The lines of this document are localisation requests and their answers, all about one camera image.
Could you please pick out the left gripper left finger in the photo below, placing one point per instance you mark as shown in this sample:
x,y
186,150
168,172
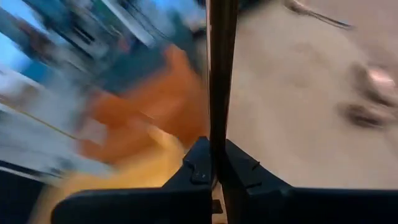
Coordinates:
x,y
140,207

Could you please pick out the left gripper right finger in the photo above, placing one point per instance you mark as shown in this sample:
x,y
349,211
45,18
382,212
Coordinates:
x,y
295,207

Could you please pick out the orange plastic bin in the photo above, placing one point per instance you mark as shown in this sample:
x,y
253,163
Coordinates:
x,y
161,99

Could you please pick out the teal plastic bin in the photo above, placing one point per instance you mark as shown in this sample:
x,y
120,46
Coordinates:
x,y
168,62

